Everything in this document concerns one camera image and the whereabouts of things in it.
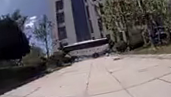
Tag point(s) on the white bus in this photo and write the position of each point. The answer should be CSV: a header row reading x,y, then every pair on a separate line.
x,y
85,49

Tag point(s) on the pale building with dark windows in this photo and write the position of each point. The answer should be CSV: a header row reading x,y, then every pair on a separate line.
x,y
80,18

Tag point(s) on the pale concrete slab pavement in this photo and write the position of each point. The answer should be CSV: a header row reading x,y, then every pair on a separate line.
x,y
96,83

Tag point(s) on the thin bare tree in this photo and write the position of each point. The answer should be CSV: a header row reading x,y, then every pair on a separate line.
x,y
44,34

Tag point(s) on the row of trees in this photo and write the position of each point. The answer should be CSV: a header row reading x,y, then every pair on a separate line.
x,y
140,7

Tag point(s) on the dark low hedge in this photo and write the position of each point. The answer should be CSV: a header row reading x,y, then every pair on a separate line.
x,y
4,79

